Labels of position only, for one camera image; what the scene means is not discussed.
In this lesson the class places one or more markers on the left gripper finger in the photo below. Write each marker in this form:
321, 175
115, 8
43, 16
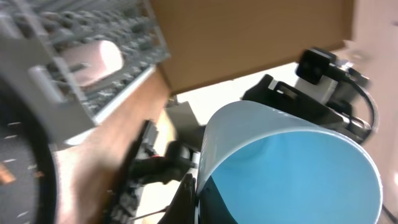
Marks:
182, 208

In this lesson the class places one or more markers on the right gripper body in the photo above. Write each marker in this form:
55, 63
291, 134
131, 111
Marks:
283, 97

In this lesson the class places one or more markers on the blue plastic cup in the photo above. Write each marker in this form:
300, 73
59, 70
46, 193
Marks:
273, 167

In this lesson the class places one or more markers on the pink plastic cup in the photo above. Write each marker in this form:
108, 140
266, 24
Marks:
102, 57

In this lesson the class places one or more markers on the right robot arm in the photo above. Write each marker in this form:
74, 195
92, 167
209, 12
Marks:
328, 104

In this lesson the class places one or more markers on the grey dishwasher rack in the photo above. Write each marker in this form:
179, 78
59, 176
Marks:
34, 33

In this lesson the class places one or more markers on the round black tray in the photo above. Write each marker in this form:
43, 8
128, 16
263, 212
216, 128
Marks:
29, 186

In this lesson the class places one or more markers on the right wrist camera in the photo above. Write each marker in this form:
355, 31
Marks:
313, 74

